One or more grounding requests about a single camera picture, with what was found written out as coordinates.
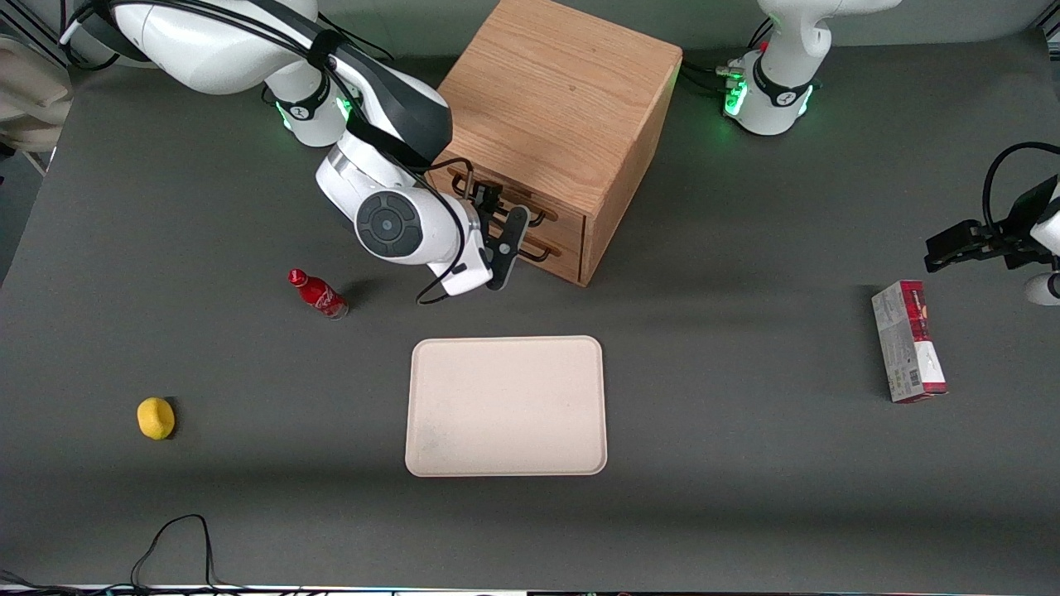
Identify black metal drawer handle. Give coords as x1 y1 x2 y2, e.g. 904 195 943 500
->
515 234 561 264
448 166 561 228

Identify wooden drawer front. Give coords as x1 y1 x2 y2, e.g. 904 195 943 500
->
512 219 585 287
426 161 588 254

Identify red plaid cardboard box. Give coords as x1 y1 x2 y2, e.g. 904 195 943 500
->
871 280 949 404

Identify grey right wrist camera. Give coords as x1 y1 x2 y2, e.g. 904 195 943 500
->
427 215 495 298

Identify beige rounded object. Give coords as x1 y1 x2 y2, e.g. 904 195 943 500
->
0 36 74 155

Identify thin black table cable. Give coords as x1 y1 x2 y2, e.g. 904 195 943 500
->
0 514 249 594

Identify black right arm base cable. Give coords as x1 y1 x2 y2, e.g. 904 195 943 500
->
331 31 397 65

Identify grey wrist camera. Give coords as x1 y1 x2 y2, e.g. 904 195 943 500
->
1024 272 1060 308
427 215 495 298

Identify red soda bottle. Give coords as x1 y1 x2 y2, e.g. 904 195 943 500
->
287 268 349 320

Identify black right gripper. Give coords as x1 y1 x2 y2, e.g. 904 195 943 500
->
458 181 532 291

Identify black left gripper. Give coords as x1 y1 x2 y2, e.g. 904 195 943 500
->
924 176 1060 273

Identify yellow lemon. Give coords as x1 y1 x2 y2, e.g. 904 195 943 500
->
137 397 176 440

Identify black metal frame strut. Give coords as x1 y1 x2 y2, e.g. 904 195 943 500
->
0 12 65 41

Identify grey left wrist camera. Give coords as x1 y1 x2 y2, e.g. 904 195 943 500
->
1024 272 1060 308

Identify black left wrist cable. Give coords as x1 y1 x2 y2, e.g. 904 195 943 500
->
982 142 1060 234

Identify cream rectangular tray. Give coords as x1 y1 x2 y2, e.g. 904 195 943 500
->
405 335 608 478

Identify black left arm base cables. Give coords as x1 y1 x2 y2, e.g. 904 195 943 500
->
679 18 777 99

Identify oak wooden drawer cabinet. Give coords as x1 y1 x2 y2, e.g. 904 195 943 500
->
426 0 684 288

